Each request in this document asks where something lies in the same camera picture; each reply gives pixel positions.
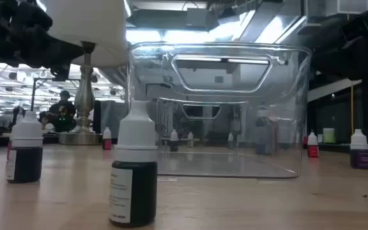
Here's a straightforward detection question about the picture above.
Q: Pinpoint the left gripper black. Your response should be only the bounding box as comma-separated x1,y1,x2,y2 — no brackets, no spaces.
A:
8,0,84,81

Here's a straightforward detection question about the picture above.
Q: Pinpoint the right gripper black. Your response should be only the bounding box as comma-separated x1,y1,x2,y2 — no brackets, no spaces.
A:
339,9,368,70

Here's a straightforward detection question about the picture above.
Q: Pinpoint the small dark dropper bottle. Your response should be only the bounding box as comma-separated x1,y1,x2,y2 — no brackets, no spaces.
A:
170,129,179,152
109,100,158,228
5,111,43,184

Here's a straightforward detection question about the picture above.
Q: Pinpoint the small purple dropper bottle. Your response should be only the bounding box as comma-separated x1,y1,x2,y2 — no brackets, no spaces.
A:
349,128,368,170

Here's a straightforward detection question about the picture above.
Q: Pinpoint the table lamp white shade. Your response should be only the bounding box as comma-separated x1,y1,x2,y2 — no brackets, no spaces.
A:
45,0,130,146

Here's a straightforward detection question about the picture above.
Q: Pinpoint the black metal stand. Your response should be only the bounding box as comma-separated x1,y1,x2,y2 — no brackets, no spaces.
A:
30,76,60,112

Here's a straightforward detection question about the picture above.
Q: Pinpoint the person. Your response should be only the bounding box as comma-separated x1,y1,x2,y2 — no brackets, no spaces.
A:
39,90,77,134

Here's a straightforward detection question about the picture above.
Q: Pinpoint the grey cloth cover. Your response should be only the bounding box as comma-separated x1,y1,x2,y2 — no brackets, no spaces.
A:
99,100,128,140

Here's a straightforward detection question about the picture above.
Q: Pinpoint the green wipes container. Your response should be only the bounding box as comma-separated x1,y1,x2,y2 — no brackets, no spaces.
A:
323,127,336,144

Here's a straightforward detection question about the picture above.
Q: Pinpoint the clear plastic bin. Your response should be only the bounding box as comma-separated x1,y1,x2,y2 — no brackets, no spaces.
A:
126,41,312,179

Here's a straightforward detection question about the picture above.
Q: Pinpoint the tall blue squeeze bottle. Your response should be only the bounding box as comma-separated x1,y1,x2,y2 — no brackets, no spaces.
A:
254,116,270,157

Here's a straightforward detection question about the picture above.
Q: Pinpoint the yellow cable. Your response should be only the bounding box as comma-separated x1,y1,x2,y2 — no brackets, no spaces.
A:
349,84,355,135

